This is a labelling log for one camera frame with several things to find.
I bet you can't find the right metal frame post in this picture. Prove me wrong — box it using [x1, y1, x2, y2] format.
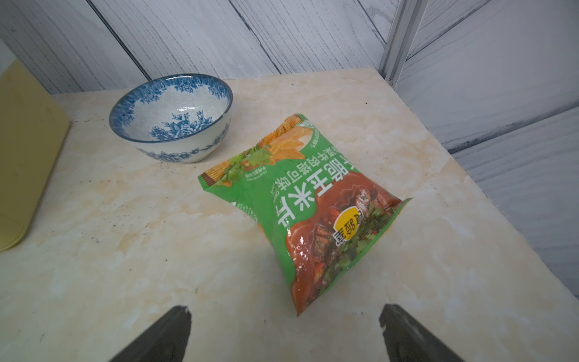
[378, 0, 428, 87]

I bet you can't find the yellow bottom drawer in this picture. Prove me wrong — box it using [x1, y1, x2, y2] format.
[0, 58, 72, 253]

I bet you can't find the blue white porcelain bowl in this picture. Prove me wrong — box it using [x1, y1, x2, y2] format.
[109, 74, 234, 163]

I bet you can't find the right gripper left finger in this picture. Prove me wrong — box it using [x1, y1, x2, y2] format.
[110, 306, 191, 362]

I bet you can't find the green snack bag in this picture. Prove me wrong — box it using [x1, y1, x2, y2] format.
[199, 114, 406, 313]

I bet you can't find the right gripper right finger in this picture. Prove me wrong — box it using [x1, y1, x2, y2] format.
[379, 304, 464, 362]

